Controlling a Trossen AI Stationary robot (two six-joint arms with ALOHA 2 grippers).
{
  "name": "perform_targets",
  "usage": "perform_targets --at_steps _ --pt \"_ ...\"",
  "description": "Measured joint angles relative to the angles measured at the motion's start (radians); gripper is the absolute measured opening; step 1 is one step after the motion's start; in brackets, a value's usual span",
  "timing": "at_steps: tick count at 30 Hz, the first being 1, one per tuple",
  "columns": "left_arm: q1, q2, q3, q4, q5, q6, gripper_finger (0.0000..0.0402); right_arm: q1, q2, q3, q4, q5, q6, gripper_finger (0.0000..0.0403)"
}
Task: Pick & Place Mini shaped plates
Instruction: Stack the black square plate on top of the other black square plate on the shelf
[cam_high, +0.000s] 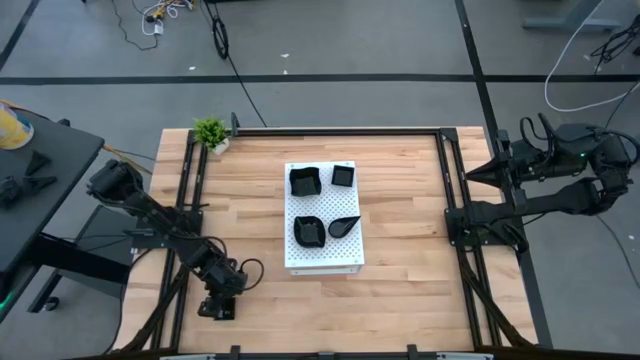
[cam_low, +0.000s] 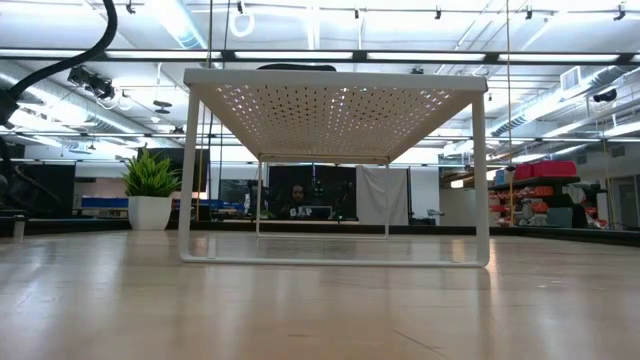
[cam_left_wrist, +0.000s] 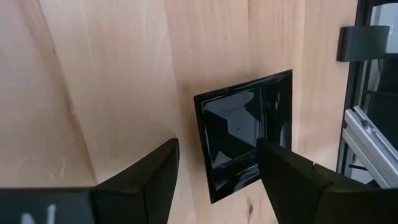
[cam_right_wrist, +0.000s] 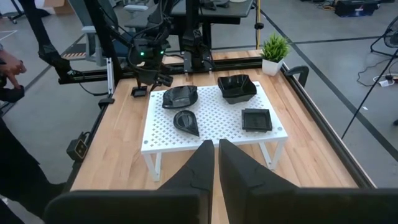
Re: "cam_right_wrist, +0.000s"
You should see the black curved bracket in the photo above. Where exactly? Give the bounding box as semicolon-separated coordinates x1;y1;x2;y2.
285;65;310;88

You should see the white and yellow cable bundle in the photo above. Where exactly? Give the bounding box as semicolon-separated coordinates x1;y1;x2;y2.
373;73;398;88

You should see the black teardrop mini plate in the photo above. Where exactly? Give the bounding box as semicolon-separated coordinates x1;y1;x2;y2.
173;110;200;138

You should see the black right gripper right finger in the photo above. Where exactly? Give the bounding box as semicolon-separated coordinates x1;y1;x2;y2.
218;139;398;224

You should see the table-level camera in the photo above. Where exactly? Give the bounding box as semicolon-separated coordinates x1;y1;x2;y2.
65;132;91;162

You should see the small green potted plant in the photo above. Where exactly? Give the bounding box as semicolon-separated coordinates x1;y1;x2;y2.
260;32;290;77

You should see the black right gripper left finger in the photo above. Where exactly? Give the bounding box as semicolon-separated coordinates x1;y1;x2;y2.
43;139;215;224

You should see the yellow pole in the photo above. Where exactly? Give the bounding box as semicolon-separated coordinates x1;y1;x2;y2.
254;0;264;50

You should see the black equipment case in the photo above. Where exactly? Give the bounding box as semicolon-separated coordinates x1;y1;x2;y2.
335;0;381;18

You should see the black leaf-shaped mini plate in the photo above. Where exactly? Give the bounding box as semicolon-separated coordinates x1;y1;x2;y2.
161;85;199;110

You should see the person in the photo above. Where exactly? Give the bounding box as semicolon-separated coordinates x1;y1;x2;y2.
0;43;68;224

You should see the black wavy square mini plate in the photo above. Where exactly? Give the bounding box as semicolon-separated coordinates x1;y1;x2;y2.
217;74;258;105

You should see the person's hand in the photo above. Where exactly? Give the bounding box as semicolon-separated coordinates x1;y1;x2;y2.
0;49;28;90

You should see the black floor cable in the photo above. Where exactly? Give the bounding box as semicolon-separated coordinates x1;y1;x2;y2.
341;48;398;140

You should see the black floor fan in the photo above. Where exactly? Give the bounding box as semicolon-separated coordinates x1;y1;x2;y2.
369;15;398;58

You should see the white perforated shelf rack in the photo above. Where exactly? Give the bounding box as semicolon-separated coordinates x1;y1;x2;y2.
141;81;289;183

